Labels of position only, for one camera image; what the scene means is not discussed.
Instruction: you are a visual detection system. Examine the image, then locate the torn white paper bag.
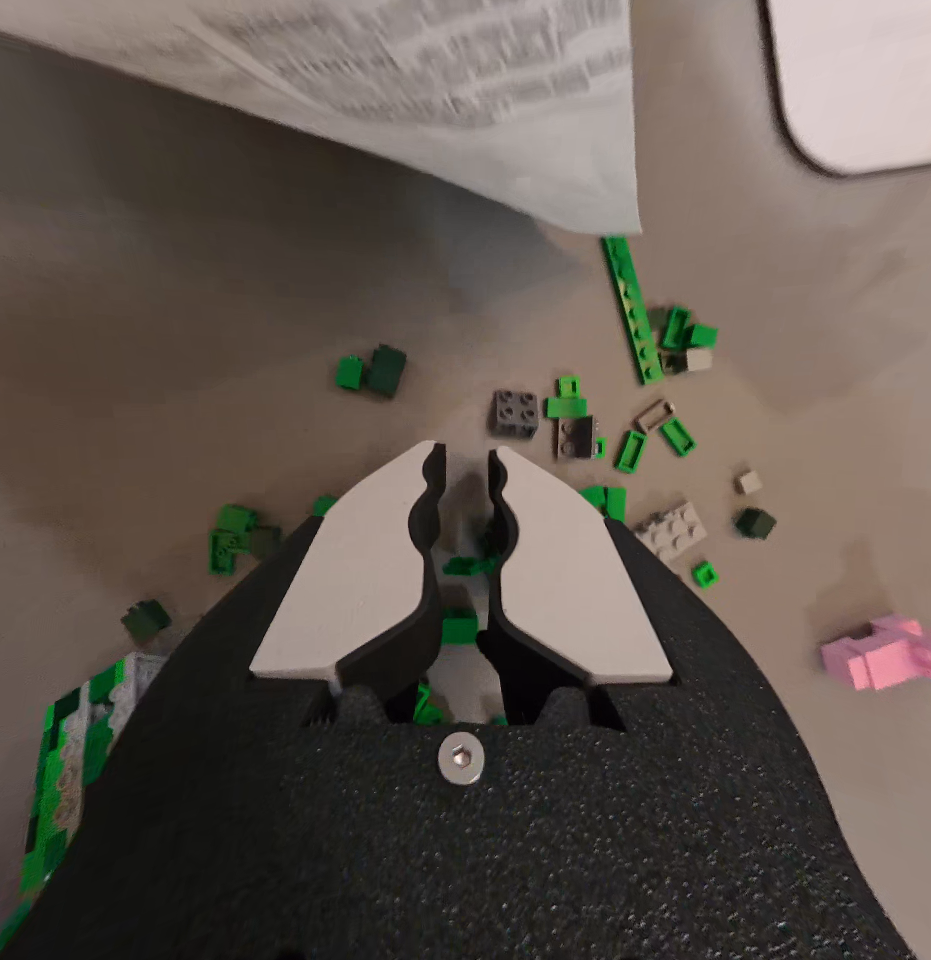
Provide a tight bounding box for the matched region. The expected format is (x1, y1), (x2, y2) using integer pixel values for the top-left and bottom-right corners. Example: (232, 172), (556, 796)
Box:
(0, 0), (643, 235)

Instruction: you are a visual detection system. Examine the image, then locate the pile of green toy bricks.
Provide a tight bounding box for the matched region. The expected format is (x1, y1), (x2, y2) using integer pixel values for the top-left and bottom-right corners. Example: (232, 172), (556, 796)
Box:
(120, 303), (779, 729)

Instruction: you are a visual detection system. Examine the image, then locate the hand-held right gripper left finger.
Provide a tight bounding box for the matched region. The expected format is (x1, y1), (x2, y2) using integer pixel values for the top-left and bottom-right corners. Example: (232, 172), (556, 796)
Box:
(249, 440), (446, 724)

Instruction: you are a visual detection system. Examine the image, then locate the white book stand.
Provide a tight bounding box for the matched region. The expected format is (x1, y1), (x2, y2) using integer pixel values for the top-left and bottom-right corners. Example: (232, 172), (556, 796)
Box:
(761, 0), (931, 177)

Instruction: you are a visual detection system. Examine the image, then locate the green white brick assembly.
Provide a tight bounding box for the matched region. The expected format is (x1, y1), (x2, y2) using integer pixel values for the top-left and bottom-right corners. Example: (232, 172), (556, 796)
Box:
(0, 652), (167, 939)

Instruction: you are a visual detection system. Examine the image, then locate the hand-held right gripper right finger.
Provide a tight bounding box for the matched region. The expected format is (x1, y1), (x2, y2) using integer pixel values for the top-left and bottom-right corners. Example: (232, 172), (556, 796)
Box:
(476, 446), (674, 726)

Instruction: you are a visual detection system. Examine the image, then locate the long green plate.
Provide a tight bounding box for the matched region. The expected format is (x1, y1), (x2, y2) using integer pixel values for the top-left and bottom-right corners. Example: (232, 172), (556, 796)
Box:
(600, 236), (665, 386)

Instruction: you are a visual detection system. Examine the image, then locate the pink toy pig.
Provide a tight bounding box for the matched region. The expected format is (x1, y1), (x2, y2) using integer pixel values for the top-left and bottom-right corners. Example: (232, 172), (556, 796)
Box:
(820, 615), (931, 691)

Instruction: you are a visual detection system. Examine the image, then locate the dark grey square brick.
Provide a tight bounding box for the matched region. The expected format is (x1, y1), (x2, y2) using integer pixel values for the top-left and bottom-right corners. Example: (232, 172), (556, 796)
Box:
(489, 390), (542, 440)

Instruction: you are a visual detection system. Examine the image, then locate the light grey studded plate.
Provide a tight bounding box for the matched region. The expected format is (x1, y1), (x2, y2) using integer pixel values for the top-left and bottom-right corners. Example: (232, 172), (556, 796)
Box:
(634, 501), (708, 564)

